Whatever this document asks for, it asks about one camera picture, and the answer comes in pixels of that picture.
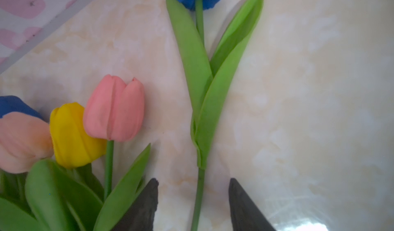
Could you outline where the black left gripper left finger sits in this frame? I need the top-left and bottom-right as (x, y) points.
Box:
(112, 178), (159, 231)

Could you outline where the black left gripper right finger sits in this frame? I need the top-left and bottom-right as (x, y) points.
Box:
(228, 178), (276, 231)

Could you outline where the blue tulip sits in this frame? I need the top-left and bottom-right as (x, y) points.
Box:
(166, 0), (264, 231)
(0, 95), (44, 120)

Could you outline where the peach pink tulip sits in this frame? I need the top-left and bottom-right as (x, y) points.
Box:
(1, 112), (54, 174)

